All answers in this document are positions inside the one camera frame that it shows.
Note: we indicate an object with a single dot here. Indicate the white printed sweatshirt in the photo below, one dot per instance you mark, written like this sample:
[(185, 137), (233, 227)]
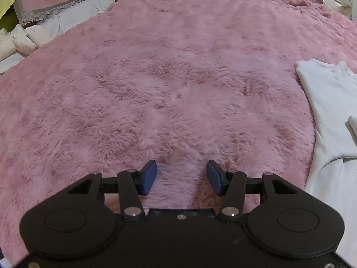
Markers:
[(331, 92)]

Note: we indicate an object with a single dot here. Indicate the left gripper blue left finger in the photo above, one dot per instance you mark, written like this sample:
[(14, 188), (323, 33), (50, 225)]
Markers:
[(132, 184)]

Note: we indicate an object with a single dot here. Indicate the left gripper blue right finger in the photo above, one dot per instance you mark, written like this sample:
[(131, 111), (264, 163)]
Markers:
[(231, 185)]

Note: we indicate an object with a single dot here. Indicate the white plush toy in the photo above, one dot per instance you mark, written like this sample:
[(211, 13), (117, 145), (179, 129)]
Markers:
[(25, 41)]

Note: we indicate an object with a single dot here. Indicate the pink fluffy blanket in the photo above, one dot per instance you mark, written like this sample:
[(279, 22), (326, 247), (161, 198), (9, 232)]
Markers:
[(181, 82)]

